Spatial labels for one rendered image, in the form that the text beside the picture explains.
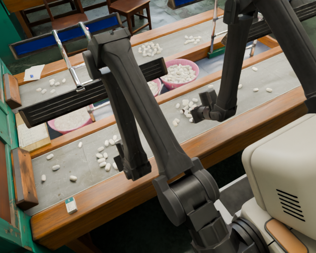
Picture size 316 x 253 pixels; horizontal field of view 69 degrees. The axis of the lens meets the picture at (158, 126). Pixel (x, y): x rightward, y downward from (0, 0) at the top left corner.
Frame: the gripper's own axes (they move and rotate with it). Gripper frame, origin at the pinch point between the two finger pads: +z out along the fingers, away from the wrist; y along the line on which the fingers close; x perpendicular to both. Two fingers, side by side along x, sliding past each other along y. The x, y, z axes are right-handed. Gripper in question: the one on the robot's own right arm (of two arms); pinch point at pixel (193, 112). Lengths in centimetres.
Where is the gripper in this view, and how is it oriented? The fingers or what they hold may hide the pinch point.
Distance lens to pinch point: 114.0
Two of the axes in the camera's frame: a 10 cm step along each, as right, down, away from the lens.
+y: -8.8, 4.0, -2.5
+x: 3.6, 9.2, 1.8
